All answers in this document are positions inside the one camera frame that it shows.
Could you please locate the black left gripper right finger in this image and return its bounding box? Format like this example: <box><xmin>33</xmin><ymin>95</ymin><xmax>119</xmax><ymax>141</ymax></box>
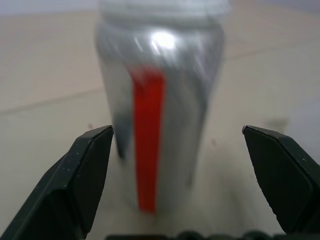
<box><xmin>241</xmin><ymin>124</ymin><xmax>320</xmax><ymax>235</ymax></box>

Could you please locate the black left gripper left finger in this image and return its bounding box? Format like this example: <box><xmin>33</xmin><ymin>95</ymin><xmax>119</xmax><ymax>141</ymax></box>
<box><xmin>0</xmin><ymin>124</ymin><xmax>115</xmax><ymax>240</ymax></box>

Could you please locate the silver can with red stripe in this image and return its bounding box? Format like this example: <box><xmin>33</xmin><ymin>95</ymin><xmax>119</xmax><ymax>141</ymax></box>
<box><xmin>94</xmin><ymin>0</ymin><xmax>230</xmax><ymax>216</ymax></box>

